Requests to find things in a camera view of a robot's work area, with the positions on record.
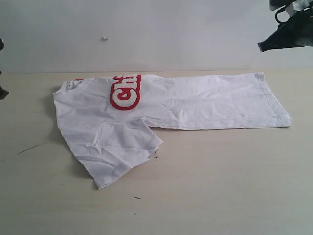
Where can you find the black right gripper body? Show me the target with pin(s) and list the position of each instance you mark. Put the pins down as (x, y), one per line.
(298, 22)

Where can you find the white t-shirt red lettering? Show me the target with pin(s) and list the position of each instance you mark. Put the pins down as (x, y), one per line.
(108, 122)

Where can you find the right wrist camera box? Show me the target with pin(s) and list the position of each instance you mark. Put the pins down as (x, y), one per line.
(296, 5)

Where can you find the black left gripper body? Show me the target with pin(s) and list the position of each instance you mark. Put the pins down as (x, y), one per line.
(1, 44)

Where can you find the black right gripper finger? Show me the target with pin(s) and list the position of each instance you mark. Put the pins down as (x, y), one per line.
(280, 39)

